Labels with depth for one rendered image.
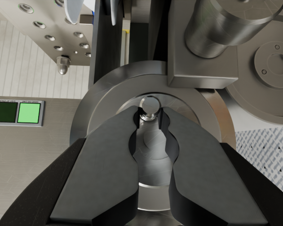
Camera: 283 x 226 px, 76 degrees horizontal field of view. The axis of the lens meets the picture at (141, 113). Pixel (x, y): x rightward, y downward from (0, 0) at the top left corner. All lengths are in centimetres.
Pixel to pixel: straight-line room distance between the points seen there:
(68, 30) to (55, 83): 171
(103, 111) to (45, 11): 28
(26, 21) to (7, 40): 207
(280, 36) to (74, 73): 198
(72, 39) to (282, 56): 39
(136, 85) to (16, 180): 47
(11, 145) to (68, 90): 153
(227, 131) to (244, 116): 3
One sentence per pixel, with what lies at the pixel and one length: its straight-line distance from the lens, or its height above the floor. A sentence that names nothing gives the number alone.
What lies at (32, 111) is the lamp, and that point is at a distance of 56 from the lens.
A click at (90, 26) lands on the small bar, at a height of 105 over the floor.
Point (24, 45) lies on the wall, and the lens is 241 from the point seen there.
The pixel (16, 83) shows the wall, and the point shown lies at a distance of 228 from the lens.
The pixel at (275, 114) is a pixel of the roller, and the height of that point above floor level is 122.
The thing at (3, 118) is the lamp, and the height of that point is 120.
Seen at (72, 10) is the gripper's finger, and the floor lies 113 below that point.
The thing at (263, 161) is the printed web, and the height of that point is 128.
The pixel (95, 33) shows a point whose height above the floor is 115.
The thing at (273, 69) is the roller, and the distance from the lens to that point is 22.
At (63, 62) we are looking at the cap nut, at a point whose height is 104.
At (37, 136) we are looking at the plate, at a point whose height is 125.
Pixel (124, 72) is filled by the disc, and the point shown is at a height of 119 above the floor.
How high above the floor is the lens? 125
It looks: 9 degrees down
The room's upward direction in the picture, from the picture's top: 178 degrees counter-clockwise
